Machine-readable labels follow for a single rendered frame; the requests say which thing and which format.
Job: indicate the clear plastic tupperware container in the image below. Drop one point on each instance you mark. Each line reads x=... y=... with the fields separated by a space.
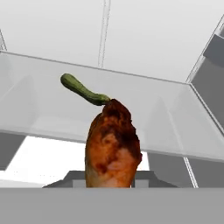
x=43 y=110

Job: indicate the brown chicken drumstick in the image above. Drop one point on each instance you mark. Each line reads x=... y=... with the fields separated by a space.
x=112 y=145

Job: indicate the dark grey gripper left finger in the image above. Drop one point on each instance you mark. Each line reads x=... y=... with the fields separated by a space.
x=76 y=178

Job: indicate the grey cupboard panel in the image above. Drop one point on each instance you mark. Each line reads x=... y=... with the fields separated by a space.
x=211 y=75

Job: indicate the green squash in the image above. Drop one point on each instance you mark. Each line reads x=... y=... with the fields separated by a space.
x=81 y=89

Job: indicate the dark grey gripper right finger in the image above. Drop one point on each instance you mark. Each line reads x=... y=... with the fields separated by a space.
x=145 y=178

